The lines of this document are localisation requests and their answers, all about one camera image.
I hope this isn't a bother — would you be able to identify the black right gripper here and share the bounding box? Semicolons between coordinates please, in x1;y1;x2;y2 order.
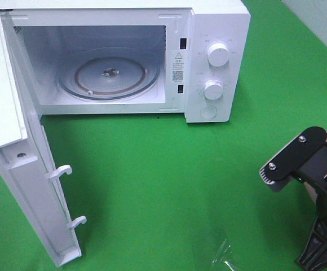
292;143;327;270

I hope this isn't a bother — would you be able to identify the round door release button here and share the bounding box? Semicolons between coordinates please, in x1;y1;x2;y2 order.
200;106;217;119

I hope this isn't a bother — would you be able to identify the white microwave door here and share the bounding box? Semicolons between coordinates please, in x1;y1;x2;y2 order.
0;11;86;266

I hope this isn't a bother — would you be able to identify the lower white microwave knob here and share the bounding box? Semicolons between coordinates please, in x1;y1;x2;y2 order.
204;79;224;100

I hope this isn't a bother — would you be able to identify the white microwave knob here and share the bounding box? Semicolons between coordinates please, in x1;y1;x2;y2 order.
204;79;224;100
207;42;229;67

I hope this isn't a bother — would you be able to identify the upper white microwave knob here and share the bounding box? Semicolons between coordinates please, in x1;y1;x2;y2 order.
207;42;229;67

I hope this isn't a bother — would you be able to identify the white microwave oven body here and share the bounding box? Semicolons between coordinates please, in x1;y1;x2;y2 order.
0;1;250;126

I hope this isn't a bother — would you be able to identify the glass microwave turntable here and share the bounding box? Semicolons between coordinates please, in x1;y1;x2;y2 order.
58;47;164;101

